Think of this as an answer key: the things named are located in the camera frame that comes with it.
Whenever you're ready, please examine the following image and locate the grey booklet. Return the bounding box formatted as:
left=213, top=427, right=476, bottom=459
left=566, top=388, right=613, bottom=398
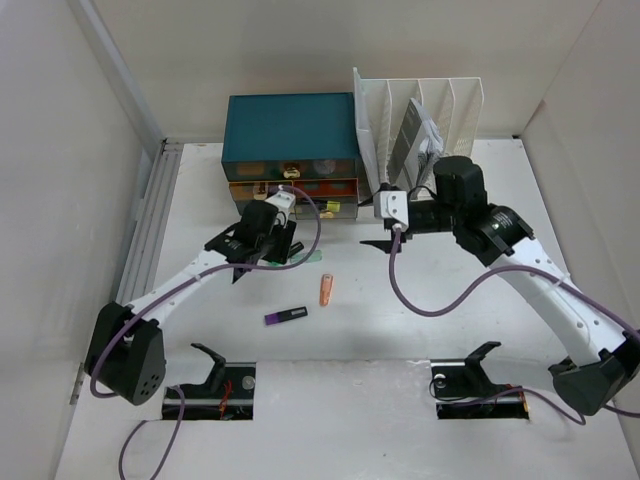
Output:
left=387, top=98, right=444, bottom=192

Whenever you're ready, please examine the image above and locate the clear paper clip jar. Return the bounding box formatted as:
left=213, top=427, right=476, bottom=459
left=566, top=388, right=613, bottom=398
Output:
left=313, top=159, right=337, bottom=178

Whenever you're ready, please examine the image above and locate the green cap black highlighter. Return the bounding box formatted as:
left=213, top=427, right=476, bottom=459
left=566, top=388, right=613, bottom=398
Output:
left=287, top=242, right=304, bottom=260

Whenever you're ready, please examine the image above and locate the yellow cap black highlighter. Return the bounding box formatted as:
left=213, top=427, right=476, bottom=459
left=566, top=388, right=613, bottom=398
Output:
left=323, top=200, right=341, bottom=216

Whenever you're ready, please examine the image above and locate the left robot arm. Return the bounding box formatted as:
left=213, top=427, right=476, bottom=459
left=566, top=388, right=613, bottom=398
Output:
left=84, top=192, right=296, bottom=406

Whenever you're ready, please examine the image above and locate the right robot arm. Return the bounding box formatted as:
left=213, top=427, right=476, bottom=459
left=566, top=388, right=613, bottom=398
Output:
left=371, top=156, right=639, bottom=418

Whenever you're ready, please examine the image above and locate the purple cap black highlighter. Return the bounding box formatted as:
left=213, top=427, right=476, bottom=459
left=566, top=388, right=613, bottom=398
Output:
left=264, top=306, right=308, bottom=326

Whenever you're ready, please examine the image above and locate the teal drawer organizer cabinet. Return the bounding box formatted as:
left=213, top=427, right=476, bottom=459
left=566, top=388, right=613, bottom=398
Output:
left=221, top=92, right=360, bottom=211

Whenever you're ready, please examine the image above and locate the white file rack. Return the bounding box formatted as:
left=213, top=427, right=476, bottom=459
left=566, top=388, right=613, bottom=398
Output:
left=358, top=77, right=484, bottom=201

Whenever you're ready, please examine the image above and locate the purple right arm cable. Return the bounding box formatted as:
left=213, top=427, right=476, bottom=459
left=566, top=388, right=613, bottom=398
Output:
left=387, top=222, right=640, bottom=426

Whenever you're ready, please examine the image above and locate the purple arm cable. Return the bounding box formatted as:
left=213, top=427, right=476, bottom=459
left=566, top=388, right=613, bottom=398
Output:
left=387, top=222, right=640, bottom=426
left=88, top=185, right=324, bottom=480

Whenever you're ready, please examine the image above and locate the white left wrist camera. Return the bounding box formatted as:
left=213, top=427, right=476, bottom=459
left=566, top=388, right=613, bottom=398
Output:
left=265, top=185, right=296, bottom=217

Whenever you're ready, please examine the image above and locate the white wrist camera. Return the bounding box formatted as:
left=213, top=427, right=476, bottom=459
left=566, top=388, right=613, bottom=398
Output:
left=373, top=190, right=409, bottom=232
left=265, top=185, right=296, bottom=217

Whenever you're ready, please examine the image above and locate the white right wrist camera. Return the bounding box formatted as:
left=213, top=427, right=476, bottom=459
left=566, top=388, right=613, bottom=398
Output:
left=373, top=190, right=409, bottom=232

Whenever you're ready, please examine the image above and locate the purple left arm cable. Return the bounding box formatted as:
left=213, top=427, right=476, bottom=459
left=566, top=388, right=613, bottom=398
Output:
left=88, top=185, right=324, bottom=480

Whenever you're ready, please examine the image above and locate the aluminium frame rail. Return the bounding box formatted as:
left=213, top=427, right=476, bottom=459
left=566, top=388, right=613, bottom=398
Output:
left=69, top=0, right=184, bottom=406

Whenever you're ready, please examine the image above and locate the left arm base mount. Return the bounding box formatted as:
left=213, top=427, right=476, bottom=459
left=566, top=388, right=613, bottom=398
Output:
left=161, top=343, right=257, bottom=421

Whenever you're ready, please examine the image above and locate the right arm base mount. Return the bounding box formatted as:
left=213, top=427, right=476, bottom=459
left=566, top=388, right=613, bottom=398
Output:
left=429, top=341, right=529, bottom=420

